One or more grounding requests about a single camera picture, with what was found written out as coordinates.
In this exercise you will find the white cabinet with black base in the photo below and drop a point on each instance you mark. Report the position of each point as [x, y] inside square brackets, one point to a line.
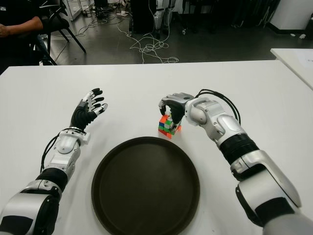
[291, 14]

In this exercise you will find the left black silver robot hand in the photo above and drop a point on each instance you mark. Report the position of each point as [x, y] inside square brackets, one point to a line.
[82, 116]

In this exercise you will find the white side table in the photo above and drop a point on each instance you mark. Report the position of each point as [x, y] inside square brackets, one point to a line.
[298, 63]

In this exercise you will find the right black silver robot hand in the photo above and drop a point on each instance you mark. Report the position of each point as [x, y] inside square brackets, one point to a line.
[178, 107]

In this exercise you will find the dark brown round plate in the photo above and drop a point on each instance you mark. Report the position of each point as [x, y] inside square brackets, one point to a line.
[146, 191]

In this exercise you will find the silver humanoid robot legs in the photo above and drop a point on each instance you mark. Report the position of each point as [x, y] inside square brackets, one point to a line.
[158, 18]

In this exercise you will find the multicoloured Rubik's cube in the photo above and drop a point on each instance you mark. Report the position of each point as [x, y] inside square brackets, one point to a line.
[165, 126]

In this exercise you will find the white glass display case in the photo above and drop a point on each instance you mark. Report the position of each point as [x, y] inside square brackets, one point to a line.
[73, 12]

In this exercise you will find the seated person in black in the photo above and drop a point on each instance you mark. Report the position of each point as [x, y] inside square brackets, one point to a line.
[14, 14]

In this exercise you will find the left silver black robot arm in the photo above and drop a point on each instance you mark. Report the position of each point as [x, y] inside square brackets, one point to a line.
[64, 144]

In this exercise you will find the right silver black robot arm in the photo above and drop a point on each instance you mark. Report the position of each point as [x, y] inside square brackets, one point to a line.
[220, 122]

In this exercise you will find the black folding chair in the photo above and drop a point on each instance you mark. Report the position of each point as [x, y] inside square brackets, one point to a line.
[58, 23]

